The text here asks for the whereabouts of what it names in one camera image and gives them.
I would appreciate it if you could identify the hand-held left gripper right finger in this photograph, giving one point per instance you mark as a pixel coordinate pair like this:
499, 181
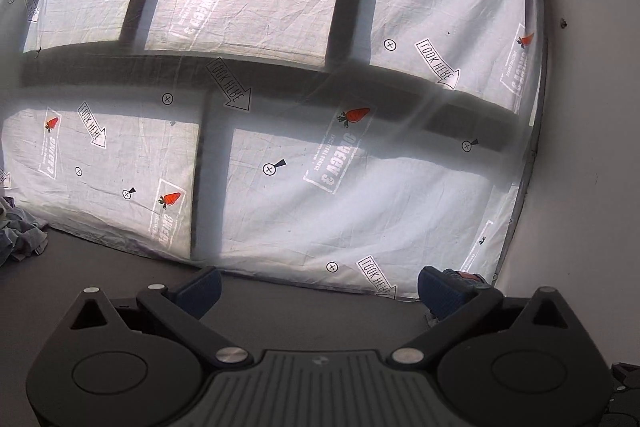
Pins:
440, 294

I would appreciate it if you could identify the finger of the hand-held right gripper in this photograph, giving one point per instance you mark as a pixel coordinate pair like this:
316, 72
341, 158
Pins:
627, 387

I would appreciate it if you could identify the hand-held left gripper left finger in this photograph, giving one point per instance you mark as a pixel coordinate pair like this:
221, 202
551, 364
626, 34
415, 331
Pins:
199, 292

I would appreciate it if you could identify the blue denim jeans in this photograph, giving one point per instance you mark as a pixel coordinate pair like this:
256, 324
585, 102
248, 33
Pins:
465, 279

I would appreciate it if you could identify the light grey-blue garment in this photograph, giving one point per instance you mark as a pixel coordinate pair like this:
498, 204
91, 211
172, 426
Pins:
20, 232

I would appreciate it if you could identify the white printed curtain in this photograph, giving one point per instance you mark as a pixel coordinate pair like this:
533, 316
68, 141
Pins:
280, 82

